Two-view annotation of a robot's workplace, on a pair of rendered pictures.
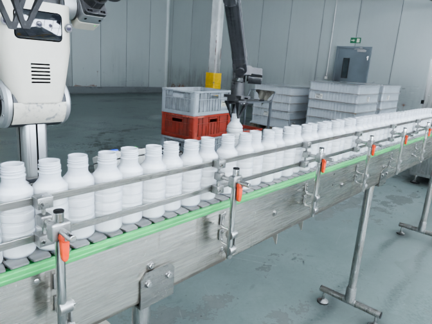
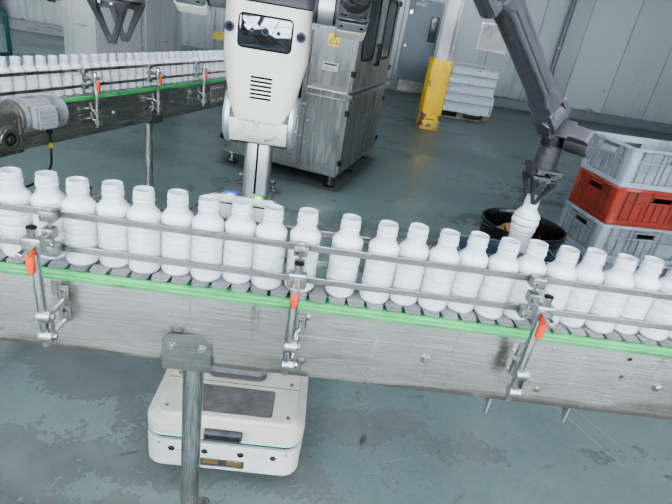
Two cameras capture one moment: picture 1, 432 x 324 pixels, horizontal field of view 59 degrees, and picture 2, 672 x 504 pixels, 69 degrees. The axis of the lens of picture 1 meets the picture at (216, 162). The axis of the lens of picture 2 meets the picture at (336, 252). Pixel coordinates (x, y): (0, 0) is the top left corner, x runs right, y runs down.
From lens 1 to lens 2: 76 cm
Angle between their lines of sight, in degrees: 43
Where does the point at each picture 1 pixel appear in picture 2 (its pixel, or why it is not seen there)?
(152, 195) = (194, 254)
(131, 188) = (166, 236)
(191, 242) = (243, 329)
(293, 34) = not seen: outside the picture
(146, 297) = (169, 358)
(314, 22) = not seen: outside the picture
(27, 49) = (249, 59)
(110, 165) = (137, 203)
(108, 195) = (131, 234)
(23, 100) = (238, 115)
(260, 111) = not seen: outside the picture
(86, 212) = (108, 242)
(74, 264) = (81, 285)
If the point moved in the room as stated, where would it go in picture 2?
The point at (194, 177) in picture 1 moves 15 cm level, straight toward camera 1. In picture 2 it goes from (261, 254) to (189, 273)
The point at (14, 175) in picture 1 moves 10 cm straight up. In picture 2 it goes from (39, 184) to (33, 128)
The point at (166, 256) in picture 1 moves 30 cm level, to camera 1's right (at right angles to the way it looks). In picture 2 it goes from (202, 328) to (292, 427)
